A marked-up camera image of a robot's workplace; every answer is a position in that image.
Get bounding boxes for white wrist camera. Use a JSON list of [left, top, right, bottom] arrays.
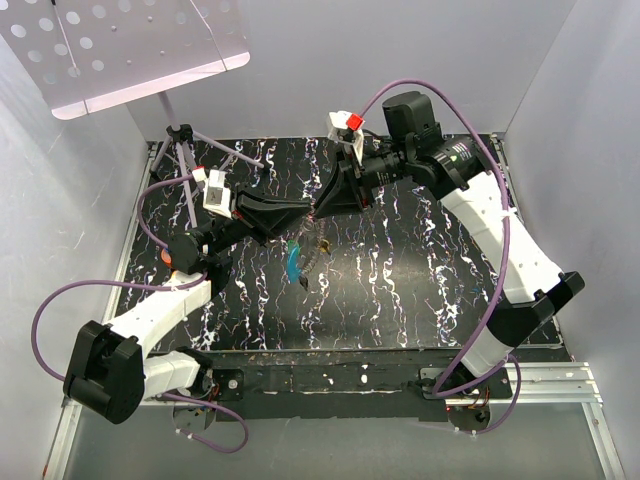
[[192, 166, 232, 218], [326, 110, 365, 165]]

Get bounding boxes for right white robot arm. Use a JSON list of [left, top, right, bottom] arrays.
[[314, 91, 585, 398]]

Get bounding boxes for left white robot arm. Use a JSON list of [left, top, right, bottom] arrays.
[[63, 188, 312, 424]]

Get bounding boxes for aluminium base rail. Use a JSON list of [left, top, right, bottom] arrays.
[[42, 142, 626, 480]]

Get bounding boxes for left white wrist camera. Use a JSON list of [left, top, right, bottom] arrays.
[[192, 166, 232, 218]]

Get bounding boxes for perforated music stand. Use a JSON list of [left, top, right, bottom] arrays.
[[1, 1, 250, 247]]

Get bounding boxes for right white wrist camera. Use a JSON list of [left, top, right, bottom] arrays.
[[326, 110, 365, 165]]

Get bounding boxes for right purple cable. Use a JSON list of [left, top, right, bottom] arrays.
[[359, 78, 522, 435]]

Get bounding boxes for colourful toy blocks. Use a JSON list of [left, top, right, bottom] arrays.
[[160, 249, 174, 270]]

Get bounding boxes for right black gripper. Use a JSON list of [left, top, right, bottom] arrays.
[[311, 142, 413, 220]]

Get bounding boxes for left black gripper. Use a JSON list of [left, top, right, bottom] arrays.
[[204, 184, 311, 255]]

